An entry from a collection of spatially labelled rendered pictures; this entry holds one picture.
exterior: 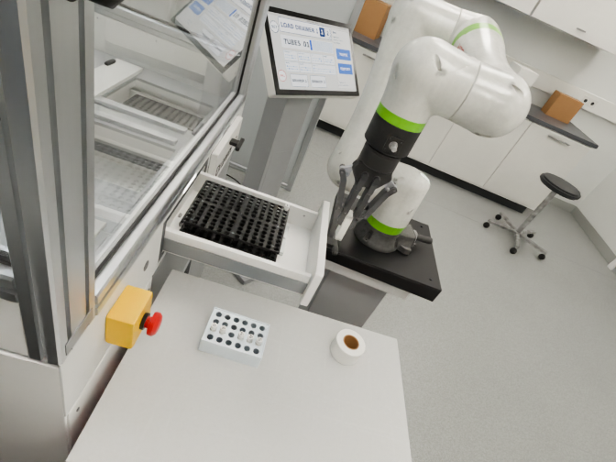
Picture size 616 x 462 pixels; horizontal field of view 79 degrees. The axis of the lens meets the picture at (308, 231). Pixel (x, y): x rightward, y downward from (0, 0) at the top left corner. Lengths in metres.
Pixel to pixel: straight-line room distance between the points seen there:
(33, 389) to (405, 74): 0.71
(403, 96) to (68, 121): 0.48
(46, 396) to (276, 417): 0.37
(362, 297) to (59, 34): 1.07
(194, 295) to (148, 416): 0.27
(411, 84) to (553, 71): 4.12
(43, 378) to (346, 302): 0.89
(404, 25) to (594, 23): 3.40
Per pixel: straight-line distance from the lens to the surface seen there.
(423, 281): 1.14
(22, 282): 0.47
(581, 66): 4.83
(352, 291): 1.23
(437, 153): 3.98
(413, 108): 0.67
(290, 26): 1.61
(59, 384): 0.62
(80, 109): 0.38
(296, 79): 1.55
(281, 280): 0.83
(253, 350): 0.79
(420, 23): 1.06
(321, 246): 0.85
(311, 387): 0.83
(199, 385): 0.77
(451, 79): 0.66
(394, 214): 1.09
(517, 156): 4.16
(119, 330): 0.67
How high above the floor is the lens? 1.44
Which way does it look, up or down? 36 degrees down
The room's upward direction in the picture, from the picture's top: 25 degrees clockwise
